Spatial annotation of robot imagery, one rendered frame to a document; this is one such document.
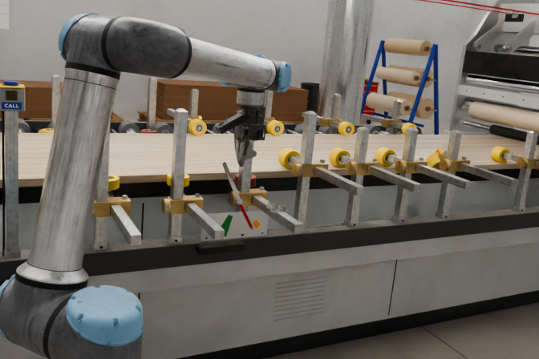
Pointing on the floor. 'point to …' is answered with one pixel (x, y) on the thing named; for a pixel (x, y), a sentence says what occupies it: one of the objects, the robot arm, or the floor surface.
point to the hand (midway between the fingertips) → (239, 163)
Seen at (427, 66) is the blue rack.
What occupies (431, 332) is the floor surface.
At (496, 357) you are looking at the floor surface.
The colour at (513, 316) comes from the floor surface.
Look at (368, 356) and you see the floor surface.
